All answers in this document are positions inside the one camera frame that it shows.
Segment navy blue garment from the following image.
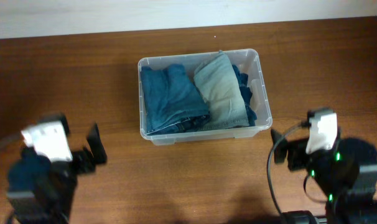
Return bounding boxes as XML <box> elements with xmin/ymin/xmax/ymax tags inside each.
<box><xmin>232</xmin><ymin>65</ymin><xmax>257</xmax><ymax>126</ymax></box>

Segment clear plastic storage bin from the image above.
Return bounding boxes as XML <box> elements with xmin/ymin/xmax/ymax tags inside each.
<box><xmin>137</xmin><ymin>49</ymin><xmax>272</xmax><ymax>146</ymax></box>

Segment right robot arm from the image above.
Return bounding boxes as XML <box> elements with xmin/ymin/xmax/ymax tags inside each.
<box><xmin>266</xmin><ymin>108</ymin><xmax>377</xmax><ymax>224</ymax></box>

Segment dark blue jeans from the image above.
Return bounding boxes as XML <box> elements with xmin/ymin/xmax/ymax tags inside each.
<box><xmin>141</xmin><ymin>64</ymin><xmax>211</xmax><ymax>135</ymax></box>

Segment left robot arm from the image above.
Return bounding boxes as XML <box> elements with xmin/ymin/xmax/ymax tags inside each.
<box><xmin>6</xmin><ymin>114</ymin><xmax>108</xmax><ymax>223</ymax></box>

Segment light blue jeans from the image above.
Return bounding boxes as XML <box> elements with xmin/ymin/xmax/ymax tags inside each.
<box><xmin>193</xmin><ymin>51</ymin><xmax>249</xmax><ymax>131</ymax></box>

